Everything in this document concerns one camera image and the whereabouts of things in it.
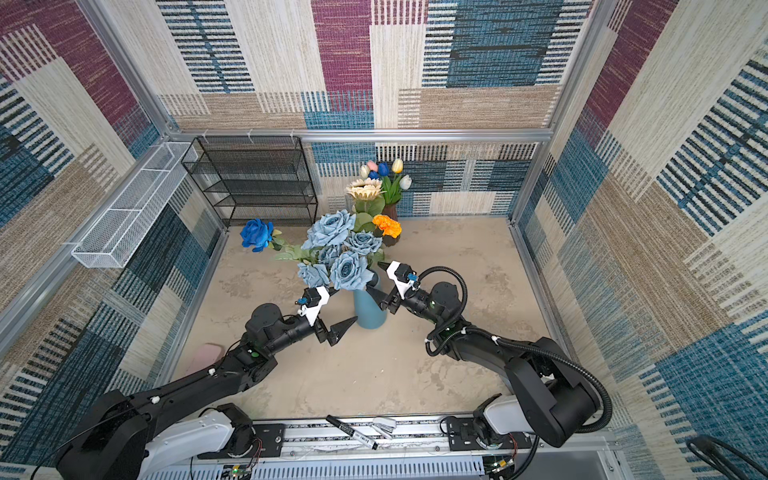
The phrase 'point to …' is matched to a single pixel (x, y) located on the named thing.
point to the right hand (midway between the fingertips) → (372, 275)
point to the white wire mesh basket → (112, 241)
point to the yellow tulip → (397, 166)
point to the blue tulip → (384, 169)
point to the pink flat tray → (205, 355)
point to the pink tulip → (372, 166)
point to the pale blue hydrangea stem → (332, 254)
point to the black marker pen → (353, 432)
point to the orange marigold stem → (387, 228)
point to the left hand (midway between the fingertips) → (346, 299)
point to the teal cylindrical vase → (369, 314)
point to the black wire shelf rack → (254, 178)
